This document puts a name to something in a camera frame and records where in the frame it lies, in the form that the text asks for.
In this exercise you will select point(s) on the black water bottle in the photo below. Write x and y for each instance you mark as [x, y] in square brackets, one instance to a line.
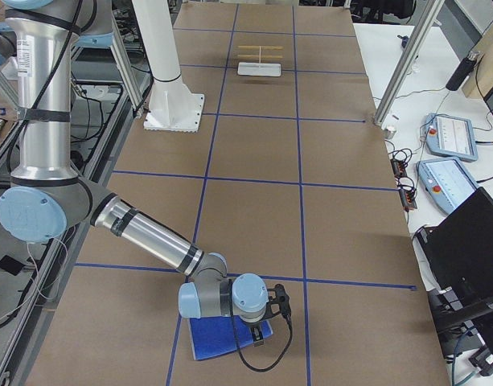
[465, 67]

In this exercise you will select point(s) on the teach pendant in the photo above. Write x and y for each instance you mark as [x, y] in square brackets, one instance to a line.
[450, 136]
[447, 181]

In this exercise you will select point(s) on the far teach pendant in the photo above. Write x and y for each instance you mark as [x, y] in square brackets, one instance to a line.
[450, 136]

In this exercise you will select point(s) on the blue grey towel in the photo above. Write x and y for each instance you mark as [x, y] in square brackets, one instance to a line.
[213, 337]

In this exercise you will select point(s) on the black laptop computer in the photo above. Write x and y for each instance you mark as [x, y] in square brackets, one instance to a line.
[460, 252]

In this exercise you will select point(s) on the near teach pendant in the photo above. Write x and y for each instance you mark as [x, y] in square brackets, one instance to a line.
[447, 181]

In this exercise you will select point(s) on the aluminium frame post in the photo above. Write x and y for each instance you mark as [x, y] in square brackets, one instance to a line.
[416, 39]

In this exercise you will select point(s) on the white wooden towel rack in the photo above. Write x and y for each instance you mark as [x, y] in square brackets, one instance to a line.
[261, 63]

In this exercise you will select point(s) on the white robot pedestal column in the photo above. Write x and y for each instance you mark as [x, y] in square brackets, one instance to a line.
[172, 105]

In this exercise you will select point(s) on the wooden board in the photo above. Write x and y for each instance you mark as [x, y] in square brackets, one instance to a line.
[480, 13]

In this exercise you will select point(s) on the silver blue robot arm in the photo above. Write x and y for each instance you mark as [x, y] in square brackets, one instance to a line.
[48, 196]

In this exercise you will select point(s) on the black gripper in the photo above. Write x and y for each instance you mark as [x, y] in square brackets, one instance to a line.
[254, 325]

